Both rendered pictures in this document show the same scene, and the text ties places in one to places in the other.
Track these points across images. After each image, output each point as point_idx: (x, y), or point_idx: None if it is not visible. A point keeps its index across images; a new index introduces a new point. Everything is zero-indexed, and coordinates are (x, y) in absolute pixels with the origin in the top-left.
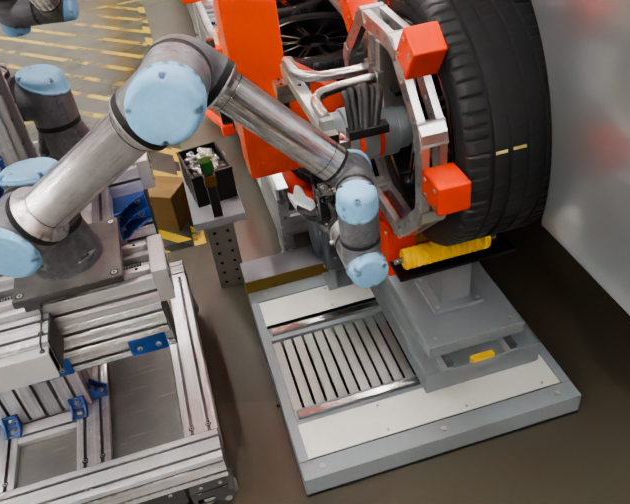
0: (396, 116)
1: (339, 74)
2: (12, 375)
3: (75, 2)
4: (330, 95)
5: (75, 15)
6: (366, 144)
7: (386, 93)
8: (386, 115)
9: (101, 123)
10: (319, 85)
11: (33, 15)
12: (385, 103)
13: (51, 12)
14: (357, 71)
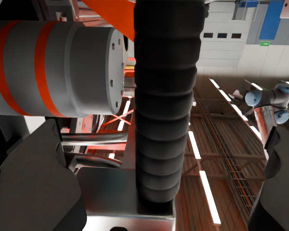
0: None
1: (94, 144)
2: None
3: (247, 98)
4: (108, 165)
5: (253, 96)
6: (37, 91)
7: (25, 133)
8: (14, 114)
9: None
10: (107, 19)
11: (274, 99)
12: (23, 121)
13: (266, 103)
14: (72, 143)
